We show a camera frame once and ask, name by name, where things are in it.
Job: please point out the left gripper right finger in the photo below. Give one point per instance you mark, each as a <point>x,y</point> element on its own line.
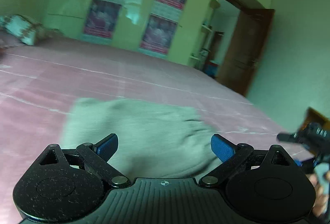
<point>234,159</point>

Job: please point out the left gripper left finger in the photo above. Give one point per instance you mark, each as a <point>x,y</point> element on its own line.
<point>96,156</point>

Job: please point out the grey pants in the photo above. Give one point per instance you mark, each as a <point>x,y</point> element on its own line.
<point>155,140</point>

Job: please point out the person's right hand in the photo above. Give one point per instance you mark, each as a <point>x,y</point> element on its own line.
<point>320,205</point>

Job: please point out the pink quilted bedspread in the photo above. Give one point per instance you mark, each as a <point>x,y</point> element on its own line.
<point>40,85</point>

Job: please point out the brown wooden door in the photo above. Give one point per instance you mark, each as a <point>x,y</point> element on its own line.
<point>245,49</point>

